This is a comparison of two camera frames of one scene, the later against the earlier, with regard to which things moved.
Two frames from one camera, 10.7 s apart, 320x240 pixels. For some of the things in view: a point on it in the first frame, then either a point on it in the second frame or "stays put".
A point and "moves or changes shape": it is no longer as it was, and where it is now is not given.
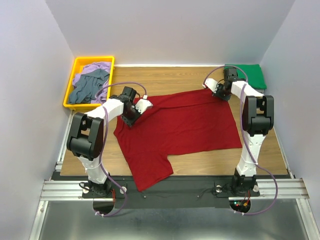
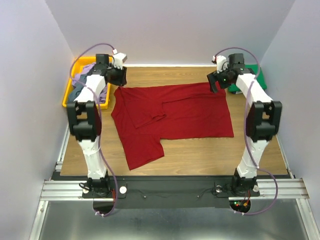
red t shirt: (193, 122) moves or changes shape
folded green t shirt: (256, 79) stays put
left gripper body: (129, 118) → (115, 76)
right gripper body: (222, 94) → (223, 78)
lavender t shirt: (101, 96) stays put
